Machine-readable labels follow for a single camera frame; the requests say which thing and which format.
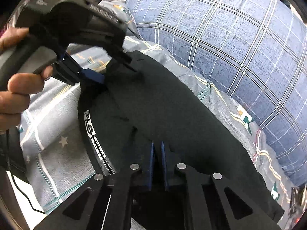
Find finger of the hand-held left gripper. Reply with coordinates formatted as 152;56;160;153
105;42;139;73
51;52;106;86

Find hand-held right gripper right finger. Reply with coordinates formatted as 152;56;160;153
161;141;281;230

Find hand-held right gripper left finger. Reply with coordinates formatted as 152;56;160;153
32;142;155;230

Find black pants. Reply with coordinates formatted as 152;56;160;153
78;50;285;230

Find person's left hand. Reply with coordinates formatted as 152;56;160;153
0;27;54;131

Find grey printed bedsheet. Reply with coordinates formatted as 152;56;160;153
19;0;299;230

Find blue plaid pillow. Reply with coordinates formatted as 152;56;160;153
123;0;307;188

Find black cable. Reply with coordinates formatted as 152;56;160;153
6;128;46;214

